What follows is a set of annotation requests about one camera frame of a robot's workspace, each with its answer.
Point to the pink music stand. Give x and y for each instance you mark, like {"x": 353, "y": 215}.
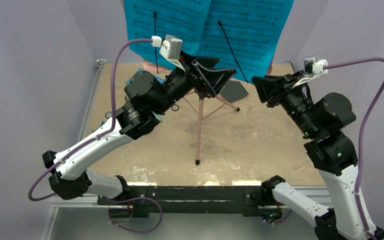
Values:
{"x": 201, "y": 117}

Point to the blue brick baseplate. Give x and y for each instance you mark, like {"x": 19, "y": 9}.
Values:
{"x": 159, "y": 79}

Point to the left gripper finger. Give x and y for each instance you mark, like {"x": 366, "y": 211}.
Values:
{"x": 215, "y": 79}
{"x": 207, "y": 62}

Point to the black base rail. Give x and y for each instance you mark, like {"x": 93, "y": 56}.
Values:
{"x": 248, "y": 201}

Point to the blue sheet music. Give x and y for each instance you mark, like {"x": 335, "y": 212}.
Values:
{"x": 244, "y": 34}
{"x": 184, "y": 19}

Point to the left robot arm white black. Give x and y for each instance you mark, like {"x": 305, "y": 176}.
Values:
{"x": 147, "y": 97}

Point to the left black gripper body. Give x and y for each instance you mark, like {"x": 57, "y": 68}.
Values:
{"x": 181, "y": 82}

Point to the grey brick baseplate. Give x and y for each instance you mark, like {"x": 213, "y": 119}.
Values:
{"x": 233, "y": 91}

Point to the mint green toy microphone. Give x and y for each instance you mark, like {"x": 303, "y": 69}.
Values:
{"x": 158, "y": 117}

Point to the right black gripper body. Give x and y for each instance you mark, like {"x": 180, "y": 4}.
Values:
{"x": 293, "y": 100}

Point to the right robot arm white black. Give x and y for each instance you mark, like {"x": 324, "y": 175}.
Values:
{"x": 332, "y": 153}

